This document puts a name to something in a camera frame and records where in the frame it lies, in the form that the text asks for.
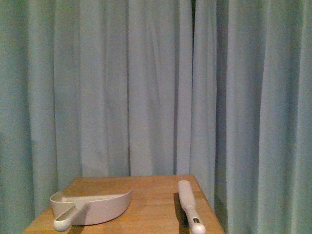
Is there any beige hand brush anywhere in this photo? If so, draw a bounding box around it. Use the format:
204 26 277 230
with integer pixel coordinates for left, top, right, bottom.
178 180 206 234

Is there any beige plastic dustpan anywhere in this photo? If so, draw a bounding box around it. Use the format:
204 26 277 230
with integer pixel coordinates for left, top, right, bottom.
50 190 133 232

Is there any teal curtain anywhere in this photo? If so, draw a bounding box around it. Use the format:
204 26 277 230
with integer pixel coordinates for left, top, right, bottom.
0 0 312 234

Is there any wooden nightstand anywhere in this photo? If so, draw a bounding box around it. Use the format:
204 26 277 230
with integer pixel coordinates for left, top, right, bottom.
21 175 225 234

